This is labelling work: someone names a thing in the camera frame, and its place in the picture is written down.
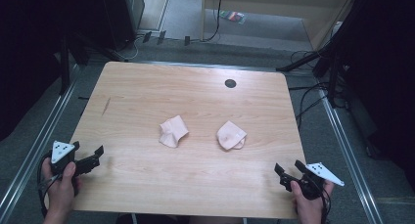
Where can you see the dark cabinet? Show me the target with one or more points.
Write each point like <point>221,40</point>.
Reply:
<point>122,15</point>

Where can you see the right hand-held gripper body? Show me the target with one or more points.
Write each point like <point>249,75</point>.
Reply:
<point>321,173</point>

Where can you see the person's right hand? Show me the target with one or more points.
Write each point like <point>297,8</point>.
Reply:
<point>310,211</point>

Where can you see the black tripod stand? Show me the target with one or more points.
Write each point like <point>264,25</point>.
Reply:
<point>326,51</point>

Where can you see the person's left hand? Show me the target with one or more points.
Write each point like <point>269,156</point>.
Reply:
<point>60,191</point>

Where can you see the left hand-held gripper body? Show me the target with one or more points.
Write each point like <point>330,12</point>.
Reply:
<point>60,152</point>

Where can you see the metal floor rail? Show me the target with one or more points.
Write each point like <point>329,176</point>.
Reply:
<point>36,145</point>
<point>349,155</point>

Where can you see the black round table grommet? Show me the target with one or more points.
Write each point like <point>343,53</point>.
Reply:
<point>230,83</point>

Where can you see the colourful flat packet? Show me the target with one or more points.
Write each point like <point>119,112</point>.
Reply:
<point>233,16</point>

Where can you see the small black floor block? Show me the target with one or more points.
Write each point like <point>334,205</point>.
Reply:
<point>161,37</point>
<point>147,36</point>
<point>187,40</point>

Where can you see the pale pink sock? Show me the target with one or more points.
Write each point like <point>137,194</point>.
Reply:
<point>228,136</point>
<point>172,132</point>

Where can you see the light wooden post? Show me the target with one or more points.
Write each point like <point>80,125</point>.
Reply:
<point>203,18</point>

